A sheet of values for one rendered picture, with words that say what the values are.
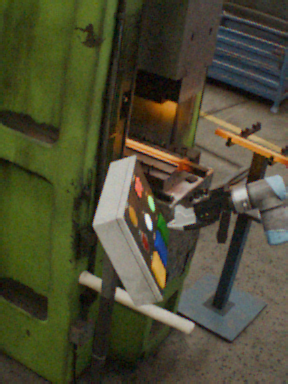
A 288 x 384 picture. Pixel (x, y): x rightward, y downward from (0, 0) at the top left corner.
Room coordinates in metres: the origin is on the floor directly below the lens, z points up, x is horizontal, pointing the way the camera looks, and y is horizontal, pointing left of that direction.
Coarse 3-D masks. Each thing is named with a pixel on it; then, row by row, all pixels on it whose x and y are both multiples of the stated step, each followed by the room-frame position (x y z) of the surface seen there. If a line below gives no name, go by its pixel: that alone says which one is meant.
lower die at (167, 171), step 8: (128, 136) 2.08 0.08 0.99; (144, 144) 2.03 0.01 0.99; (128, 152) 1.94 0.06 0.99; (136, 152) 1.95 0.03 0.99; (144, 152) 1.94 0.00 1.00; (168, 152) 1.99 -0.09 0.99; (144, 160) 1.90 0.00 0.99; (152, 160) 1.91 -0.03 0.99; (160, 160) 1.91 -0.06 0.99; (168, 160) 1.90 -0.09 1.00; (144, 168) 1.85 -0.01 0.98; (160, 168) 1.85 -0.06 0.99; (168, 168) 1.86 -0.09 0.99; (176, 168) 1.87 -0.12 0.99; (152, 176) 1.81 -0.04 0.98; (160, 176) 1.81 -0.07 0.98; (168, 176) 1.82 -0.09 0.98; (176, 176) 1.88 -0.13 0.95; (184, 176) 1.95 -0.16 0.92; (152, 184) 1.81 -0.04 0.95; (160, 184) 1.79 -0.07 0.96; (168, 184) 1.83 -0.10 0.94
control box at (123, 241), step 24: (120, 168) 1.44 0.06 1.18; (120, 192) 1.30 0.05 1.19; (144, 192) 1.43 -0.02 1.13; (96, 216) 1.21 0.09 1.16; (120, 216) 1.17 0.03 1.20; (144, 216) 1.33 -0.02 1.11; (120, 240) 1.17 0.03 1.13; (120, 264) 1.17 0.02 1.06; (144, 264) 1.17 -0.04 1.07; (144, 288) 1.17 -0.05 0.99
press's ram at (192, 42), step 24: (168, 0) 1.78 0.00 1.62; (192, 0) 1.76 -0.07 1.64; (216, 0) 1.95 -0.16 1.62; (144, 24) 1.81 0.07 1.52; (168, 24) 1.77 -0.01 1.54; (192, 24) 1.79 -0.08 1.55; (216, 24) 1.99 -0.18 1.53; (144, 48) 1.80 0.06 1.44; (168, 48) 1.76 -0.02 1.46; (192, 48) 1.82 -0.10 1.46; (168, 72) 1.76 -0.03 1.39; (192, 72) 1.85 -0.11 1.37
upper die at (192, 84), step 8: (144, 72) 1.85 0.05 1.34; (200, 72) 1.92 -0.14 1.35; (136, 80) 1.86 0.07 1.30; (144, 80) 1.85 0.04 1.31; (152, 80) 1.84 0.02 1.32; (160, 80) 1.82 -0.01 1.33; (168, 80) 1.81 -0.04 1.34; (176, 80) 1.80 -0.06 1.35; (184, 80) 1.81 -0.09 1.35; (192, 80) 1.87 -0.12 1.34; (200, 80) 1.93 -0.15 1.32; (136, 88) 1.86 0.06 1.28; (144, 88) 1.85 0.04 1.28; (152, 88) 1.83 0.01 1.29; (160, 88) 1.82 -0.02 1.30; (168, 88) 1.81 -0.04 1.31; (176, 88) 1.80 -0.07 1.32; (184, 88) 1.82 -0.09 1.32; (192, 88) 1.88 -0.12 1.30; (200, 88) 1.95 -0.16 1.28; (160, 96) 1.82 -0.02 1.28; (168, 96) 1.81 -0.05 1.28; (176, 96) 1.79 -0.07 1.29; (184, 96) 1.83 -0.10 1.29
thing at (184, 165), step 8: (128, 144) 1.98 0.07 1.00; (136, 144) 1.98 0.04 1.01; (152, 152) 1.94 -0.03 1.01; (160, 152) 1.95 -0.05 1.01; (176, 160) 1.90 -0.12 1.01; (184, 160) 1.90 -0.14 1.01; (184, 168) 1.89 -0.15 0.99; (192, 168) 1.87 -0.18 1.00; (200, 168) 1.86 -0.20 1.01; (200, 176) 1.85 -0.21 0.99
